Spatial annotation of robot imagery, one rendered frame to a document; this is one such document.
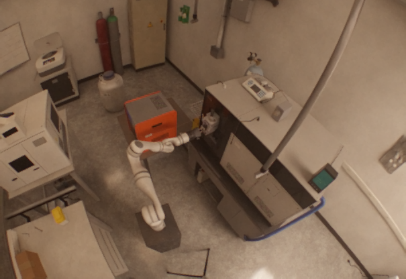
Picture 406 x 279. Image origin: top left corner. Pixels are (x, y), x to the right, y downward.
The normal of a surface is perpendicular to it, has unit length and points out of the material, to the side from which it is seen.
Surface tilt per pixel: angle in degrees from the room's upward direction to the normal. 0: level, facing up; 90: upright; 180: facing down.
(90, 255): 0
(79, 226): 0
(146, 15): 90
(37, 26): 90
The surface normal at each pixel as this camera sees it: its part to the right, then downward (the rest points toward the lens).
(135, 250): 0.13, -0.67
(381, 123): -0.81, 0.36
